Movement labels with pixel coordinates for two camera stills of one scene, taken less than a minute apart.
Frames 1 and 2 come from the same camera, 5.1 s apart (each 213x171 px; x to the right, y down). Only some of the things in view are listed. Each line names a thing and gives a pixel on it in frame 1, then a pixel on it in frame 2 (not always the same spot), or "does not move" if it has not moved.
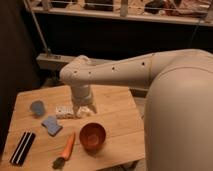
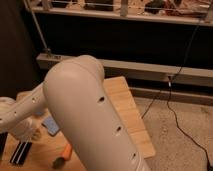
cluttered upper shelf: x=197 y=11 does not move
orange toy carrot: x=60 y=162 does not move
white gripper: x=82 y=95 → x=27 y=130
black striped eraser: x=23 y=147 does not move
